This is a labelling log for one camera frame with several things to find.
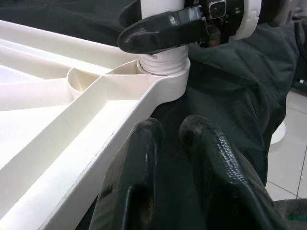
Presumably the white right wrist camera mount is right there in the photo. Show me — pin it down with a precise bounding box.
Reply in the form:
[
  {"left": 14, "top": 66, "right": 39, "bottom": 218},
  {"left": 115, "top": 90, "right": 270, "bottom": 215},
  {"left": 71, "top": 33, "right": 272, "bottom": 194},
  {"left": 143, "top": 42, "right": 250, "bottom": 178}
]
[{"left": 234, "top": 0, "right": 262, "bottom": 41}]

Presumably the white plastic table leg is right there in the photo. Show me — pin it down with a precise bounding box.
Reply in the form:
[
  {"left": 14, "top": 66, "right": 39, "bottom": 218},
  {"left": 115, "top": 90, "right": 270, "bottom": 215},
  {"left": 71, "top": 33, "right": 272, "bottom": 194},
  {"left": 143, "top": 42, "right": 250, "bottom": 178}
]
[{"left": 138, "top": 0, "right": 190, "bottom": 75}]

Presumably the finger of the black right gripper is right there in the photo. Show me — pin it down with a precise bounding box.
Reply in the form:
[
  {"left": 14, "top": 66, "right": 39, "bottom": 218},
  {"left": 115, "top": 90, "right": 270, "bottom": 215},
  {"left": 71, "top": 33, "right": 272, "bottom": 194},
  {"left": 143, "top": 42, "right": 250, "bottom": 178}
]
[
  {"left": 119, "top": 0, "right": 143, "bottom": 33},
  {"left": 117, "top": 6, "right": 207, "bottom": 55}
]

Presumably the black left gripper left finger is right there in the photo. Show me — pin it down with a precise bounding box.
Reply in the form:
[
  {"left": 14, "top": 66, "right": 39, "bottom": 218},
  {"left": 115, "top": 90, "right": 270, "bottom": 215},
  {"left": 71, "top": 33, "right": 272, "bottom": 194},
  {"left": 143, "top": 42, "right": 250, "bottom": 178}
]
[{"left": 91, "top": 117, "right": 166, "bottom": 230}]

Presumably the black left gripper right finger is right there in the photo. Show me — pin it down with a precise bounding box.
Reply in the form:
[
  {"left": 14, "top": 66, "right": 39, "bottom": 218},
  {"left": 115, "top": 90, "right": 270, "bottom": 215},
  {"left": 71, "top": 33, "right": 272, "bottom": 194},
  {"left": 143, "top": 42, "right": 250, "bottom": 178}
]
[{"left": 178, "top": 114, "right": 288, "bottom": 230}]

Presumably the white round object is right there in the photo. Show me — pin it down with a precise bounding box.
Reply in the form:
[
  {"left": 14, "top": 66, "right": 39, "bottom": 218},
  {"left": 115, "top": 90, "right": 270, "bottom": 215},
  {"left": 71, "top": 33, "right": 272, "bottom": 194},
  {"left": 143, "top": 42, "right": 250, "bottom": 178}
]
[{"left": 270, "top": 122, "right": 286, "bottom": 146}]

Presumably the black cloth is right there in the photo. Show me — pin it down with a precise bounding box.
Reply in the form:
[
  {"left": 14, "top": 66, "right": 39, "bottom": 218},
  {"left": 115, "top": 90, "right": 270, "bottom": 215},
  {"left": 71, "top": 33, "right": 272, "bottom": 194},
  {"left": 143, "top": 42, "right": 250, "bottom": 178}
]
[{"left": 0, "top": 0, "right": 303, "bottom": 230}]

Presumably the cream plastic table top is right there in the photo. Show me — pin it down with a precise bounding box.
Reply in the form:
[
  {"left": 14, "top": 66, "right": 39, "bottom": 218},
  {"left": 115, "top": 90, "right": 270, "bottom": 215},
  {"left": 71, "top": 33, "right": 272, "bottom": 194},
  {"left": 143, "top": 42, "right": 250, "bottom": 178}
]
[{"left": 0, "top": 20, "right": 191, "bottom": 230}]

